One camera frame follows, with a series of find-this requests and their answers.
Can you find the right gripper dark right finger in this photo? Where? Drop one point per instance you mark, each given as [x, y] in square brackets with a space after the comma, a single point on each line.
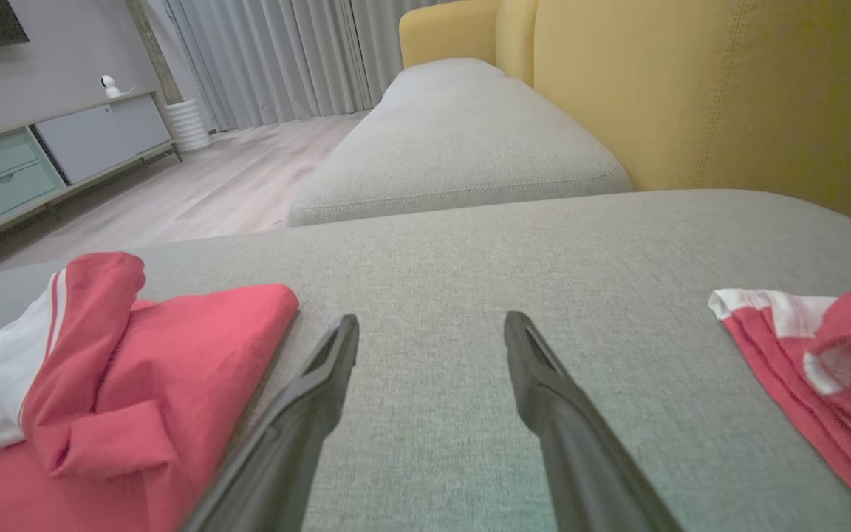
[580, 458]

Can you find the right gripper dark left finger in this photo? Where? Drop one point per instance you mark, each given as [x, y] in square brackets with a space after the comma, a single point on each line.
[285, 451]

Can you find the red and white basketball jersey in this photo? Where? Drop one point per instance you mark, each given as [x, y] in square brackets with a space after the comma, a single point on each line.
[196, 355]

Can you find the large grey sofa seat cushion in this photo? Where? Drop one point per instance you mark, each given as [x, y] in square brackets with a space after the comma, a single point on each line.
[580, 258]

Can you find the white ribbed floor vase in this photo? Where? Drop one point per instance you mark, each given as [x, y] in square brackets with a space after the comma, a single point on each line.
[188, 125]

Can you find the small grey sofa seat cushion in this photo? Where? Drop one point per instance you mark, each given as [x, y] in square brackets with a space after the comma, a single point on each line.
[455, 140]

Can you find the low grey green tv cabinet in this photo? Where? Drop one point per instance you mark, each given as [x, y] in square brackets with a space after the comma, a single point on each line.
[100, 137]

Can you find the grey pleated curtain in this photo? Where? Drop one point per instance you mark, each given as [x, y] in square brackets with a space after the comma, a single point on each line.
[285, 59]

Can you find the wide yellow sofa backrest cushion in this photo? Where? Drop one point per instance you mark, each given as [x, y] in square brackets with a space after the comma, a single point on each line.
[728, 89]

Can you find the narrow yellow sofa backrest cushion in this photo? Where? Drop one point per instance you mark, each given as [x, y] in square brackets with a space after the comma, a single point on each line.
[515, 37]

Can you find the yellow sofa armrest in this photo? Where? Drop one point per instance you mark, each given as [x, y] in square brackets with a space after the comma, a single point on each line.
[448, 37]

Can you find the small white security camera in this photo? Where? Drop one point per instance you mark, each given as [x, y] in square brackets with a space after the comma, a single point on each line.
[109, 86]

